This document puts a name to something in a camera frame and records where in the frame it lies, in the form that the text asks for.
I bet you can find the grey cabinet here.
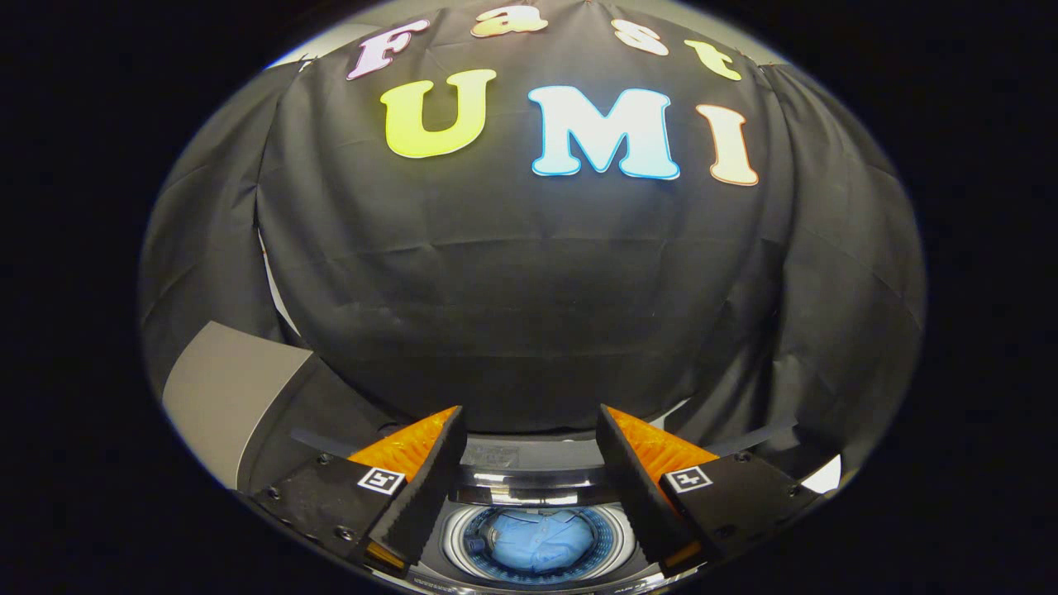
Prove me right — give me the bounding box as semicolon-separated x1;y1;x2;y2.
161;321;398;494

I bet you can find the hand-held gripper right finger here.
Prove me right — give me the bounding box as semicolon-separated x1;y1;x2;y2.
595;403;819;575

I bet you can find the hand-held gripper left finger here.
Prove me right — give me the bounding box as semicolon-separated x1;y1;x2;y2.
250;405;468;575

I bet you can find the grey washing machine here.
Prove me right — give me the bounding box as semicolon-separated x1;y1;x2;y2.
409;463;662;592

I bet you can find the black backdrop cloth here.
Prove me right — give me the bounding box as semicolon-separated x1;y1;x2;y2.
139;0;927;480

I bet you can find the light blue polo shirt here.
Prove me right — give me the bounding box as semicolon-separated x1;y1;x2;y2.
479;508;598;575

